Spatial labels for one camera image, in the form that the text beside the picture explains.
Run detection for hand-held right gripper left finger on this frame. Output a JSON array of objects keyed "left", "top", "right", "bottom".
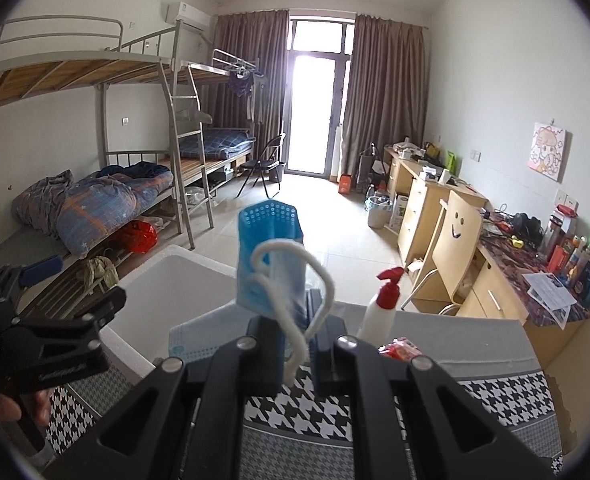
[{"left": 42, "top": 305, "right": 288, "bottom": 480}]

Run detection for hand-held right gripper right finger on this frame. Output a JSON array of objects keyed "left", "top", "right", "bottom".
[{"left": 304, "top": 287, "right": 558, "bottom": 480}]

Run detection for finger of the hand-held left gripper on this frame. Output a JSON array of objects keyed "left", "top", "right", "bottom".
[
  {"left": 0, "top": 254, "right": 64, "bottom": 302},
  {"left": 9, "top": 285, "right": 128, "bottom": 335}
]

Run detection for blue face mask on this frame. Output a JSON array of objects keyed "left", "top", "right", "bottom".
[
  {"left": 167, "top": 305, "right": 256, "bottom": 366},
  {"left": 238, "top": 199, "right": 336, "bottom": 386}
]

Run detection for white foam box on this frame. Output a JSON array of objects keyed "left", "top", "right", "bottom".
[{"left": 97, "top": 244, "right": 256, "bottom": 377}]

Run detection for person's left hand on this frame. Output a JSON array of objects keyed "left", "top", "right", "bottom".
[{"left": 0, "top": 389, "right": 52, "bottom": 428}]

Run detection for olive cloth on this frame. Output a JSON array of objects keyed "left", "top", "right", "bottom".
[{"left": 77, "top": 256, "right": 120, "bottom": 292}]

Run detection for white plastic spray bottle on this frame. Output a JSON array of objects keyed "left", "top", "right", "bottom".
[{"left": 357, "top": 266, "right": 406, "bottom": 346}]

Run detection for blue orange patterned quilt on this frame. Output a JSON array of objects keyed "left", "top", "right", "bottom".
[{"left": 12, "top": 162, "right": 174, "bottom": 256}]

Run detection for red plastic bag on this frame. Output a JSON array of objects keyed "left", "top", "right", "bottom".
[{"left": 120, "top": 220, "right": 158, "bottom": 256}]

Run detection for red snack packet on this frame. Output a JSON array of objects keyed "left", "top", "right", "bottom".
[{"left": 377, "top": 337, "right": 423, "bottom": 363}]

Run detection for white trash bin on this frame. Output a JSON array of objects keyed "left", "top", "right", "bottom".
[{"left": 366, "top": 196, "right": 392, "bottom": 229}]

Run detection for white green carton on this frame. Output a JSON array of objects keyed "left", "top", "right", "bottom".
[{"left": 389, "top": 194, "right": 410, "bottom": 231}]

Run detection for houndstooth tablecloth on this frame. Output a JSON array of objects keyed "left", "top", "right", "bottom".
[{"left": 45, "top": 300, "right": 563, "bottom": 480}]

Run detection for wooden desk with drawers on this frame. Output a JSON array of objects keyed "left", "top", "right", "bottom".
[{"left": 382, "top": 146, "right": 491, "bottom": 263}]

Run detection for black folding chair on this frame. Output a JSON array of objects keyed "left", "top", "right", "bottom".
[{"left": 236, "top": 132, "right": 287, "bottom": 198}]

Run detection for wooden chair with smiley face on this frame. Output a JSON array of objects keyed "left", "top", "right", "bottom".
[{"left": 400, "top": 190, "right": 483, "bottom": 317}]

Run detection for metal bunk bed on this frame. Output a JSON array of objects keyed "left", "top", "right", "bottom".
[
  {"left": 172, "top": 17, "right": 263, "bottom": 201},
  {"left": 0, "top": 15, "right": 211, "bottom": 321}
]

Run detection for wooden desk with patterned cover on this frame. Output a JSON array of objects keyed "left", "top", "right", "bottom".
[{"left": 455, "top": 220, "right": 590, "bottom": 356}]

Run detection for blue plaid bedding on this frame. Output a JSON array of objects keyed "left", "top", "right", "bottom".
[{"left": 179, "top": 127, "right": 256, "bottom": 158}]

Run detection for glass balcony door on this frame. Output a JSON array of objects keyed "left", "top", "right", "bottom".
[{"left": 282, "top": 9, "right": 358, "bottom": 177}]

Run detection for printed paper sheets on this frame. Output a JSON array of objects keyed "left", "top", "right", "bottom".
[{"left": 522, "top": 271, "right": 578, "bottom": 331}]

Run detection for brown curtain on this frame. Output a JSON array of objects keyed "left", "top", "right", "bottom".
[
  {"left": 210, "top": 10, "right": 290, "bottom": 161},
  {"left": 337, "top": 12, "right": 428, "bottom": 176}
]

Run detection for dark hanging clothes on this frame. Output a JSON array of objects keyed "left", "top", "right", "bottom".
[{"left": 226, "top": 69, "right": 257, "bottom": 98}]

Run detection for row of toiletry bottles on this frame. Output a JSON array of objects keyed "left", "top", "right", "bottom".
[{"left": 545, "top": 205, "right": 590, "bottom": 311}]

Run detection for white air conditioner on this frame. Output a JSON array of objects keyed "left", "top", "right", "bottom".
[{"left": 166, "top": 1, "right": 211, "bottom": 31}]

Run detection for pink wall picture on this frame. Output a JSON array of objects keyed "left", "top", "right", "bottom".
[{"left": 528, "top": 121, "right": 567, "bottom": 183}]

